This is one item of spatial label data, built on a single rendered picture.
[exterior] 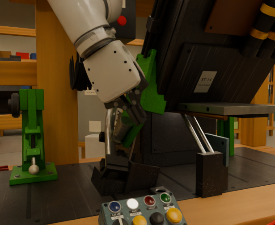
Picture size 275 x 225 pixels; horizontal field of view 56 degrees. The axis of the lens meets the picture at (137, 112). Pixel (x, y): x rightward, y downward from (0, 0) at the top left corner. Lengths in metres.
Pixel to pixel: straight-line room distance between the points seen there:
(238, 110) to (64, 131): 0.64
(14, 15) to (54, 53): 9.99
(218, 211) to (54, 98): 0.67
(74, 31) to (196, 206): 0.46
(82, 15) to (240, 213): 0.52
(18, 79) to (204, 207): 0.79
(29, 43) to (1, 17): 1.24
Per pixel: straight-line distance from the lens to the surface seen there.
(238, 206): 0.67
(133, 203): 0.52
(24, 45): 10.78
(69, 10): 0.54
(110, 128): 0.77
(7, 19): 10.94
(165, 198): 0.54
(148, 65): 0.69
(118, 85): 0.52
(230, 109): 0.59
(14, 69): 1.09
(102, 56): 0.53
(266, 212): 0.67
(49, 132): 1.01
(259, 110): 0.65
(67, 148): 1.02
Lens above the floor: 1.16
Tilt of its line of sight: 5 degrees down
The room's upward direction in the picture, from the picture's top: straight up
